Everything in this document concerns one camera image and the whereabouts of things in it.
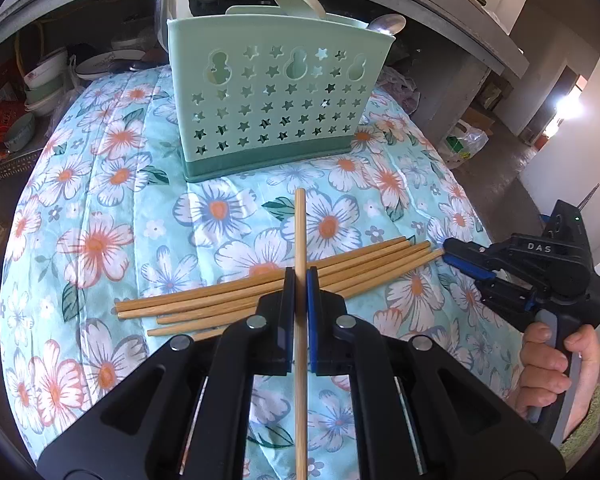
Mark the wooden chopstick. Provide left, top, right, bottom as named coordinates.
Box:
left=114, top=237, right=430, bottom=324
left=294, top=188, right=308, bottom=480
left=193, top=326, right=227, bottom=341
left=157, top=242, right=431, bottom=327
left=147, top=249, right=443, bottom=337
left=114, top=236, right=411, bottom=314

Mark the black handled ladle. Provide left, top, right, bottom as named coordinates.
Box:
left=154, top=0, right=169, bottom=51

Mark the green knit sleeve forearm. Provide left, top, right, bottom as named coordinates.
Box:
left=559, top=384, right=600, bottom=470

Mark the person's right hand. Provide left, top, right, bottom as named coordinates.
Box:
left=508, top=322, right=600, bottom=438

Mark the cardboard box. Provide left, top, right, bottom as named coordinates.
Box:
left=462, top=106, right=495, bottom=136

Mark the plastic bag under counter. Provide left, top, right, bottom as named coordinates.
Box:
left=377, top=66, right=420, bottom=115

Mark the floral quilted table cloth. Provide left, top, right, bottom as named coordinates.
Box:
left=0, top=67, right=521, bottom=479

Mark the steel spoon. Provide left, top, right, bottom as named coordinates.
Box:
left=366, top=13, right=406, bottom=36

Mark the green star-cut utensil caddy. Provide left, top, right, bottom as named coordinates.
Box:
left=168, top=6, right=394, bottom=182

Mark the white plastic rice spoon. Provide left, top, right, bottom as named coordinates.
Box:
left=274, top=0, right=326, bottom=20

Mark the white plate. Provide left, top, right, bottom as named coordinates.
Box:
left=76, top=49, right=145, bottom=80

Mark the stack of bowls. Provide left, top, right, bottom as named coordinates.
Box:
left=23, top=47, right=69, bottom=112

